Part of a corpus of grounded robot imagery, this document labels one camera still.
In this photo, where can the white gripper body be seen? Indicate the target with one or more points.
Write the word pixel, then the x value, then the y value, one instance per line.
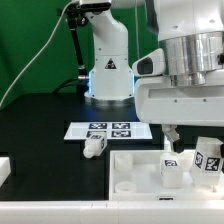
pixel 158 102

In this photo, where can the white square tabletop tray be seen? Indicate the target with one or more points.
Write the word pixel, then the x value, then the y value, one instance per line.
pixel 135 176

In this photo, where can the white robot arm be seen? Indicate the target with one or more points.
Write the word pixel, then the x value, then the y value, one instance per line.
pixel 182 81

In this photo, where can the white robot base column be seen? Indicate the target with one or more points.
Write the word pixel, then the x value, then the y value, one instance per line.
pixel 111 80

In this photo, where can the white sheet with tags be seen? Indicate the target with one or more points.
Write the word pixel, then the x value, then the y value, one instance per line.
pixel 114 130

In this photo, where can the white L-shaped obstacle fence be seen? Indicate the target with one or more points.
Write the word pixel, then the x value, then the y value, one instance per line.
pixel 76 191

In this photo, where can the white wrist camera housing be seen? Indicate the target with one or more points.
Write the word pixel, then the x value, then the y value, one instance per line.
pixel 153 64

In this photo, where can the black camera on stand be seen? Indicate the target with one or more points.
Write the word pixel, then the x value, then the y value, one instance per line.
pixel 77 17

